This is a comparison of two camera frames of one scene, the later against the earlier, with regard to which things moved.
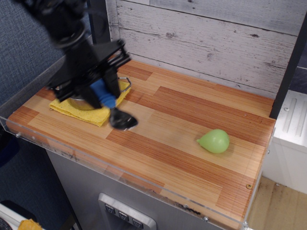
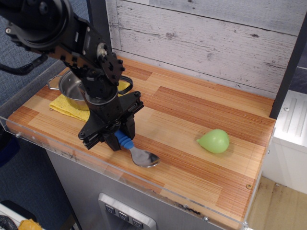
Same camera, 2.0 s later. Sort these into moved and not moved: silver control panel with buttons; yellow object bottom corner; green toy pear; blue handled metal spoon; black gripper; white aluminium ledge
Moved: black gripper; blue handled metal spoon
Not moved: white aluminium ledge; green toy pear; silver control panel with buttons; yellow object bottom corner
